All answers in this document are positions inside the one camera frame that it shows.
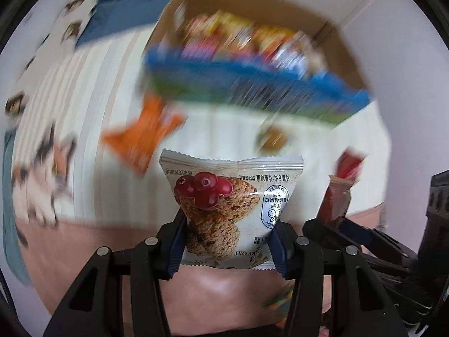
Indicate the light blue blanket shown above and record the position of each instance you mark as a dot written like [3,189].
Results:
[12,217]

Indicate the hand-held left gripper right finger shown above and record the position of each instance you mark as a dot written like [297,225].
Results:
[277,249]

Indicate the bear print pillow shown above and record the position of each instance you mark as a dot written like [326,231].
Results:
[77,10]

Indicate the long red snack packet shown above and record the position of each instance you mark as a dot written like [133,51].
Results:
[333,203]

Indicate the large red snack packet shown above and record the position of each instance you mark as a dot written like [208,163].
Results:
[198,28]

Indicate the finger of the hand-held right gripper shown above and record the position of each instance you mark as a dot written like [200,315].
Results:
[333,238]
[364,233]

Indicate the colourful candy bag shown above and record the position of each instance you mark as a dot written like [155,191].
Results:
[280,300]

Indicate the round yellow pastry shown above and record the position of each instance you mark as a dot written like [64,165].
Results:
[273,138]

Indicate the white oat cookie packet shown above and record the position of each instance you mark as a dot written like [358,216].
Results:
[224,189]

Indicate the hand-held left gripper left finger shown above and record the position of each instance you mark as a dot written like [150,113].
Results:
[177,249]

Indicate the blue printed cardboard box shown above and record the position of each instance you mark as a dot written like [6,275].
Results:
[245,87]

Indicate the small red candy packet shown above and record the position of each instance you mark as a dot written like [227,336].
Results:
[349,166]

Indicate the orange snack packet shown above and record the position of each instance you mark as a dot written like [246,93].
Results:
[140,137]

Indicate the cat print blanket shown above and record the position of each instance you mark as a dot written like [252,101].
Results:
[105,252]

